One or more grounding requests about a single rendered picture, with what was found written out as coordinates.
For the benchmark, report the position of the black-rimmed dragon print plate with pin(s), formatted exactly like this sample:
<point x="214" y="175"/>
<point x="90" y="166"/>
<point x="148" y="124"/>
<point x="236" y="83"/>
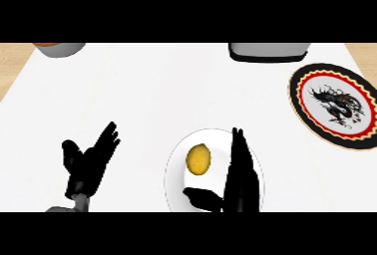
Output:
<point x="338" y="106"/>

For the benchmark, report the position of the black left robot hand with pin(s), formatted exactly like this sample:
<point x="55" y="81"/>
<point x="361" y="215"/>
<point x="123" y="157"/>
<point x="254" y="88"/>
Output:
<point x="90" y="162"/>

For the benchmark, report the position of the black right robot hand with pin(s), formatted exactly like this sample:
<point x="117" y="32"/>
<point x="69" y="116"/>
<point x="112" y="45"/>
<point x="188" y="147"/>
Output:
<point x="239" y="179"/>

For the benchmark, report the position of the plain white plate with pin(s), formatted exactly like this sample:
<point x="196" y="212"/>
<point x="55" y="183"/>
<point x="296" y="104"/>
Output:
<point x="176" y="172"/>

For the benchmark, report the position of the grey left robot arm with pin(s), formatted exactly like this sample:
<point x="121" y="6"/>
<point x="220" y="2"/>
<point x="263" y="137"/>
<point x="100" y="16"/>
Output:
<point x="74" y="205"/>

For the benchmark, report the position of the grey pot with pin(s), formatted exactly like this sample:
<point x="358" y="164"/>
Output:
<point x="59" y="49"/>

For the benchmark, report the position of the yellow lemon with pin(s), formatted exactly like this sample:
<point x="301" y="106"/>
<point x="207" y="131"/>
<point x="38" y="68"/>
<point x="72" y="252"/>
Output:
<point x="198" y="159"/>

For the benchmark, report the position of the grey and black appliance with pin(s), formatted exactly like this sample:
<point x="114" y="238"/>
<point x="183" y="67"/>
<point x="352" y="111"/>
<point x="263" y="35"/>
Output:
<point x="267" y="51"/>

